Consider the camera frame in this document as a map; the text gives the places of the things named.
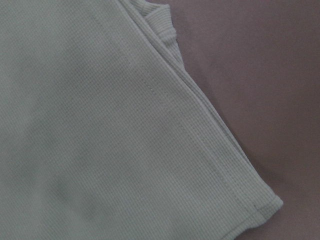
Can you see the olive green long-sleeve shirt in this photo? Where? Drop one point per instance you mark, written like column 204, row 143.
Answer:
column 105, row 136

